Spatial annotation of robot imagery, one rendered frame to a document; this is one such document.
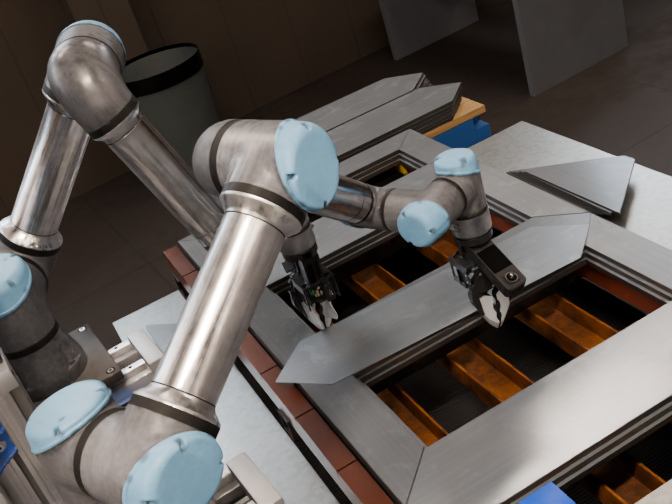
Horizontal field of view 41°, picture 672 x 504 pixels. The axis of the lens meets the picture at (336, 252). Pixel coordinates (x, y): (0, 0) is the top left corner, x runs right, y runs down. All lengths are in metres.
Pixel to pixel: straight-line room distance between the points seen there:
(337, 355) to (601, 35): 3.51
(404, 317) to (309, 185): 0.73
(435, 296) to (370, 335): 0.16
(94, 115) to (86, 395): 0.48
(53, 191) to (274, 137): 0.61
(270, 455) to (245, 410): 0.18
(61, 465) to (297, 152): 0.48
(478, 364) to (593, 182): 0.59
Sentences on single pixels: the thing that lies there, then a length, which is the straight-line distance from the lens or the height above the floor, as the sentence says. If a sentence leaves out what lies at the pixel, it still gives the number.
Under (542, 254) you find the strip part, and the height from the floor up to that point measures 0.85.
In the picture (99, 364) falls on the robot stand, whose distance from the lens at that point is 1.71.
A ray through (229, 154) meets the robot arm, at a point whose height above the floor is 1.45.
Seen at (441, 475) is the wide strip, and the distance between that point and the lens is 1.49.
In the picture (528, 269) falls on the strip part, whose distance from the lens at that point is 1.89.
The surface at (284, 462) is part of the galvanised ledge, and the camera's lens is 1.87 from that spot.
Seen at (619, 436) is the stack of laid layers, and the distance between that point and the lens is 1.51.
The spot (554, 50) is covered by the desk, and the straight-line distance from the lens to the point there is 4.85.
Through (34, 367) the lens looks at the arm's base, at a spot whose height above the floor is 1.10.
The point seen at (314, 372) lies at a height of 0.85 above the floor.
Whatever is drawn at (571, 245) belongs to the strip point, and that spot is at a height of 0.85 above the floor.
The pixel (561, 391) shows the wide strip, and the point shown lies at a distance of 1.59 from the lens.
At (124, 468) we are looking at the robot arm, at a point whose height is 1.24.
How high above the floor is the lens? 1.89
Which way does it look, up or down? 29 degrees down
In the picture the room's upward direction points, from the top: 18 degrees counter-clockwise
